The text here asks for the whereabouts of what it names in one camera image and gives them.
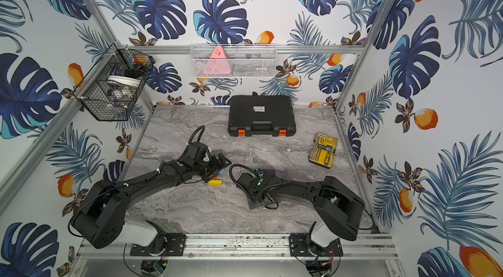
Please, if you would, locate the small yellow block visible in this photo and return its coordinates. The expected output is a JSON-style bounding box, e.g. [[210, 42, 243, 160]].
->
[[208, 180, 223, 187]]

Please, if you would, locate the clear mesh wall shelf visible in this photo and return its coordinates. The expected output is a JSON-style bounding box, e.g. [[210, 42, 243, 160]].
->
[[190, 44, 277, 79]]

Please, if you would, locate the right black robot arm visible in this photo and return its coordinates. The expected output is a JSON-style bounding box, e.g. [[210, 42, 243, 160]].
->
[[232, 173, 365, 248]]

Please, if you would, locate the pink triangle object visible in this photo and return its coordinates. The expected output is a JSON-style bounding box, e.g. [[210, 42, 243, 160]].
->
[[203, 45, 232, 76]]

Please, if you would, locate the yellow screwdriver bit set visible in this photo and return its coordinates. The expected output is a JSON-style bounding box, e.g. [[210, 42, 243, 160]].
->
[[309, 132, 338, 169]]

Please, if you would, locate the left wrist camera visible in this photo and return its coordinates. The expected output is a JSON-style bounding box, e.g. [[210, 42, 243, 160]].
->
[[180, 142, 210, 165]]

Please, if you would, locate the black plastic tool case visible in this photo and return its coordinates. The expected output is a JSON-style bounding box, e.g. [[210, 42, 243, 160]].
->
[[227, 95, 297, 137]]

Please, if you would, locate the aluminium front rail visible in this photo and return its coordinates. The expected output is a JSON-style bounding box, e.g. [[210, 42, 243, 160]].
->
[[77, 233, 398, 260]]

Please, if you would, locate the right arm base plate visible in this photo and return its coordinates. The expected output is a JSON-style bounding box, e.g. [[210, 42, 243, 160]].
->
[[288, 233, 343, 258]]

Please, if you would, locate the teal block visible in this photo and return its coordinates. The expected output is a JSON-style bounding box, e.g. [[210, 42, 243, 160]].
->
[[253, 168, 264, 175]]

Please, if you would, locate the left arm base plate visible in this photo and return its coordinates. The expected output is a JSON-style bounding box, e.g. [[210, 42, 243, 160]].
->
[[130, 233, 187, 257]]

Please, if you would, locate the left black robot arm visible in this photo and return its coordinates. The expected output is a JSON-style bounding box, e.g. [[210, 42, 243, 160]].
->
[[69, 153, 231, 249]]

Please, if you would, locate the black wire basket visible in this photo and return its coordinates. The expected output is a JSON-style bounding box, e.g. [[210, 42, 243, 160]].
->
[[72, 44, 155, 122]]

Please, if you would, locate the purple block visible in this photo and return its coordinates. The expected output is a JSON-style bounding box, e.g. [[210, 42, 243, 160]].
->
[[263, 169, 276, 177]]

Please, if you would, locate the white coil in basket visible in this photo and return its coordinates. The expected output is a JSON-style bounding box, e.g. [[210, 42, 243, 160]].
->
[[107, 75, 141, 88]]

